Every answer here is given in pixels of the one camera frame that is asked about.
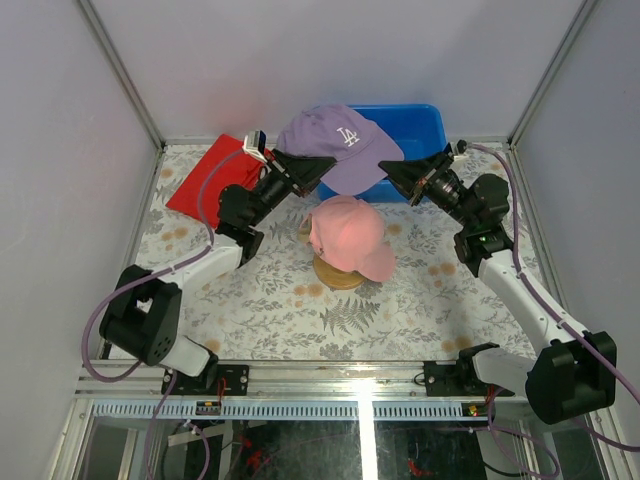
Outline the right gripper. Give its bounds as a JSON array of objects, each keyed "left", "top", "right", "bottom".
[{"left": 377, "top": 152, "right": 476, "bottom": 230}]

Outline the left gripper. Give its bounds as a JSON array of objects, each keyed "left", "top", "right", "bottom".
[{"left": 247, "top": 149, "right": 335, "bottom": 229}]

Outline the blue plastic bin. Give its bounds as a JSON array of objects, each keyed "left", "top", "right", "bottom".
[{"left": 316, "top": 104, "right": 447, "bottom": 203}]

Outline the purple LA baseball cap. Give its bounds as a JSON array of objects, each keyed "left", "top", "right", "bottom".
[{"left": 276, "top": 105, "right": 404, "bottom": 196}]

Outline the pink baseball cap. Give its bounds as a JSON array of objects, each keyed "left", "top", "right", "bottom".
[{"left": 307, "top": 195, "right": 396, "bottom": 283}]

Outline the wooden hat stand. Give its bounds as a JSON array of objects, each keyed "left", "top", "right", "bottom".
[{"left": 313, "top": 254, "right": 366, "bottom": 290}]

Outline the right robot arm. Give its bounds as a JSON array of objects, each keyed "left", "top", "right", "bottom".
[{"left": 380, "top": 149, "right": 617, "bottom": 425}]

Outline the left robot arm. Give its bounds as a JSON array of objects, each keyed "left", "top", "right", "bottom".
[{"left": 92, "top": 150, "right": 336, "bottom": 395}]

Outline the red folded cloth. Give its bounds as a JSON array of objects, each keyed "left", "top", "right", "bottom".
[{"left": 166, "top": 134, "right": 265, "bottom": 229}]

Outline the floral table mat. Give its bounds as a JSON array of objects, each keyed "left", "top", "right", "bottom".
[{"left": 107, "top": 141, "right": 569, "bottom": 362}]

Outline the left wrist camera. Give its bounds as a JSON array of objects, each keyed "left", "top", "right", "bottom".
[{"left": 242, "top": 130, "right": 267, "bottom": 163}]

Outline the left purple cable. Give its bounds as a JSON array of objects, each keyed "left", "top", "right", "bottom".
[{"left": 81, "top": 149, "right": 249, "bottom": 479}]

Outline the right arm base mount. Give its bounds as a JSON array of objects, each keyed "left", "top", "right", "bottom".
[{"left": 412, "top": 342, "right": 499, "bottom": 398}]

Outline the aluminium front rail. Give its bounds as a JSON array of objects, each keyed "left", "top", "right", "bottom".
[{"left": 74, "top": 359, "right": 614, "bottom": 421}]

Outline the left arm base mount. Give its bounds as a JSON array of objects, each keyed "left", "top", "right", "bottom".
[{"left": 171, "top": 353, "right": 250, "bottom": 399}]

